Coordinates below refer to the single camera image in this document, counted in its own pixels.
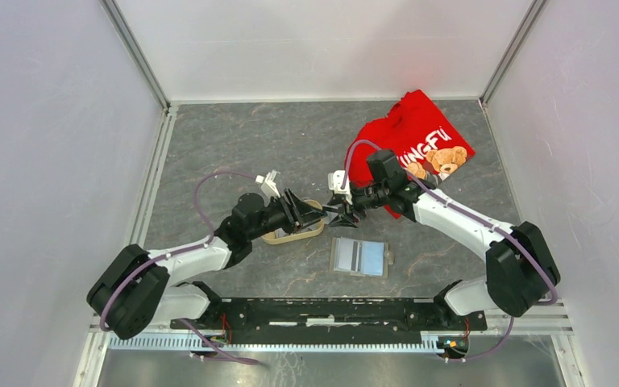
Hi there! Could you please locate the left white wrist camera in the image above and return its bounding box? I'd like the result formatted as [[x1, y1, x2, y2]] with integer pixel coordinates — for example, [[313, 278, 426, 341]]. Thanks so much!
[[255, 170, 280, 199]]

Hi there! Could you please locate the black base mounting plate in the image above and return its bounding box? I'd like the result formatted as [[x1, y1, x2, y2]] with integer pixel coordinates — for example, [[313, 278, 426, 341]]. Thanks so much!
[[170, 298, 488, 344]]

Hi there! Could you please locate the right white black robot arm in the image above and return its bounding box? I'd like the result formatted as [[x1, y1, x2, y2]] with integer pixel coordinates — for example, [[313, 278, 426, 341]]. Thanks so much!
[[326, 149, 560, 329]]

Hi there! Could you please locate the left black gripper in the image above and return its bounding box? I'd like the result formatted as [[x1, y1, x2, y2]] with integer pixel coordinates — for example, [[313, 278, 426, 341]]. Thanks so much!
[[247, 187, 327, 240]]

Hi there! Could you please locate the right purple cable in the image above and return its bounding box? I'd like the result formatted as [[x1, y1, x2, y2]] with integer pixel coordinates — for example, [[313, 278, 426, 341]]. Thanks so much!
[[343, 139, 559, 363]]

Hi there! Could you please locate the silver VIP credit card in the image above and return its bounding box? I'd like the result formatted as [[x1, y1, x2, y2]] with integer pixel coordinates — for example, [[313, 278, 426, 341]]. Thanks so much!
[[323, 207, 344, 223]]

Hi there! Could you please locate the beige oval tray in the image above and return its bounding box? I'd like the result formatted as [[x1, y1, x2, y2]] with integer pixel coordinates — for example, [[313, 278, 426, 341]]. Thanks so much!
[[261, 219, 326, 245]]

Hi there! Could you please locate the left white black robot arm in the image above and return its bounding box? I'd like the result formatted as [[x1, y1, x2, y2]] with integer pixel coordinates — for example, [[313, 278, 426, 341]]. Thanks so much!
[[86, 189, 326, 339]]

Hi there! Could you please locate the aluminium frame rail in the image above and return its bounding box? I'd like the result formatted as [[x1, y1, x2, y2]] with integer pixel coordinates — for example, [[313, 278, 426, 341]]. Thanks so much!
[[106, 298, 573, 354]]

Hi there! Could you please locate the red kung fu t-shirt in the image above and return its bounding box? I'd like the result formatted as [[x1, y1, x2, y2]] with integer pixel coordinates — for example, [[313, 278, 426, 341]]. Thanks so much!
[[344, 90, 476, 190]]

